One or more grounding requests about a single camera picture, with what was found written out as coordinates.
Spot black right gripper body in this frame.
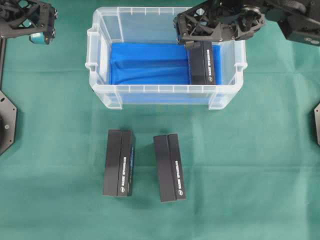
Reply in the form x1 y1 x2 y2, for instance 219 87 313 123
173 0 265 45

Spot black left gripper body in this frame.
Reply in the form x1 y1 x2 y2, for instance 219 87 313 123
0 0 58 45

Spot black RealSense box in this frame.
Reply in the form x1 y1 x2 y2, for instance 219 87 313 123
153 133 187 203
102 129 136 197
188 41 216 85

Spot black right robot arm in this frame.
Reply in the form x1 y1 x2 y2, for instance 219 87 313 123
173 0 320 47

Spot clear plastic storage case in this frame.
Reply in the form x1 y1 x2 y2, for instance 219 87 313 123
85 6 248 110

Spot blue cloth liner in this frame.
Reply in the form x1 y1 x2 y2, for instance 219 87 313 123
109 43 216 105

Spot black frame rail left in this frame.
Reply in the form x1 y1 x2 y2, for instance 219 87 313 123
0 38 7 86

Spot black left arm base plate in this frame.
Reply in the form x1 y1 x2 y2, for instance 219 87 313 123
0 91 18 155

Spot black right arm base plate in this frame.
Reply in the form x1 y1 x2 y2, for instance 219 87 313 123
313 103 320 145

